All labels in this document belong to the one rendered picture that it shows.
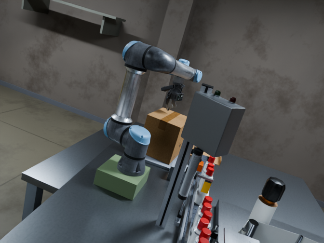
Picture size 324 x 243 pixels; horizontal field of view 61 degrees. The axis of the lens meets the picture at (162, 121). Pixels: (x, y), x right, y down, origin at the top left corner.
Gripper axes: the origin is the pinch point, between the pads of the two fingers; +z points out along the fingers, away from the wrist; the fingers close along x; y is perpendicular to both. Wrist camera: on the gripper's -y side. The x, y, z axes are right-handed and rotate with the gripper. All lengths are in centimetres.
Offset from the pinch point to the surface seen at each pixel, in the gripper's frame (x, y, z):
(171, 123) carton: -12.5, 15.6, 2.5
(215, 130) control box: -65, 70, -27
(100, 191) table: -70, 25, 29
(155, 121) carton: -17.9, 6.4, 5.2
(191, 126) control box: -64, 60, -24
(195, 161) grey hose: -67, 68, -14
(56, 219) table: -97, 33, 27
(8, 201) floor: -67, -80, 115
